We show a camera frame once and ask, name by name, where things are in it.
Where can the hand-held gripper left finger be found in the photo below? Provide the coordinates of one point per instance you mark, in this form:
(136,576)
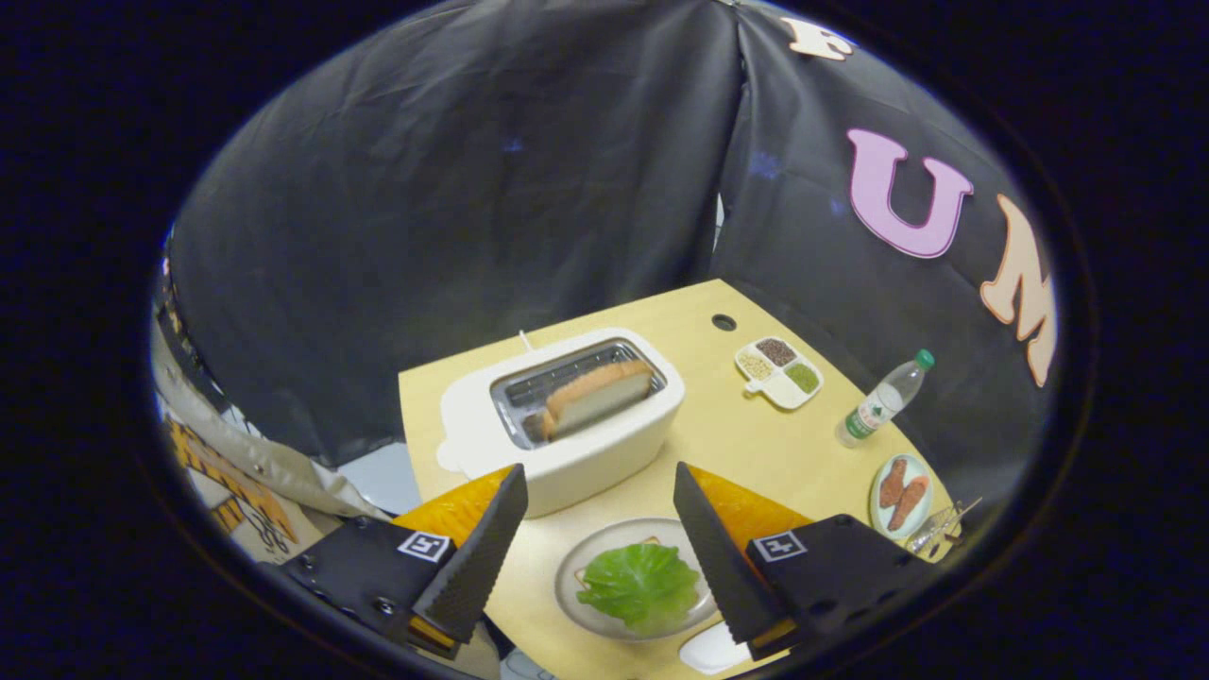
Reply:
(472,567)

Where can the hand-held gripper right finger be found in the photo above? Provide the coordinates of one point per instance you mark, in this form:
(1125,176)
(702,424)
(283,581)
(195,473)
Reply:
(718,567)

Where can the green lettuce leaf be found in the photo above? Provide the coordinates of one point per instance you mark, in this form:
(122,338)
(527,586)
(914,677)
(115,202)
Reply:
(642,586)

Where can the plain bread slice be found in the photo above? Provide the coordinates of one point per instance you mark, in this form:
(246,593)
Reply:
(600,397)

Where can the white rectangular plate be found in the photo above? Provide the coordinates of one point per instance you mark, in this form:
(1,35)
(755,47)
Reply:
(713,652)

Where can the grey round plate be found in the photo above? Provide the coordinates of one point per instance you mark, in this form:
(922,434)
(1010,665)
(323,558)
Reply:
(604,534)

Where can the white toaster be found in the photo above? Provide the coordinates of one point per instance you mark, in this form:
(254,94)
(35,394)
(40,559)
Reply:
(604,463)

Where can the white divided seasoning tray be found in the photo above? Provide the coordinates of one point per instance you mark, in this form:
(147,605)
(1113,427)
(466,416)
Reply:
(784,387)

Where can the brown meat piece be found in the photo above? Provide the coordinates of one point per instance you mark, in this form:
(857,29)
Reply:
(909,502)
(893,484)

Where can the light blue round plate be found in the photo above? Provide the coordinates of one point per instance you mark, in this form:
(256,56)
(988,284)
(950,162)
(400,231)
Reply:
(921,510)

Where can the clear glass cup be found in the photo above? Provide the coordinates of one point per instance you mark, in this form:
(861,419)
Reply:
(930,534)

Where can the clear plastic water bottle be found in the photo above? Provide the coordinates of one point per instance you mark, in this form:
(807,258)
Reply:
(878,406)

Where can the wooden stick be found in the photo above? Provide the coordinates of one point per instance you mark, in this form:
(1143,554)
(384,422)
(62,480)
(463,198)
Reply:
(963,510)

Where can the black backdrop cloth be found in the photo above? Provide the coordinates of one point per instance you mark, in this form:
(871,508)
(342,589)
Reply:
(472,189)

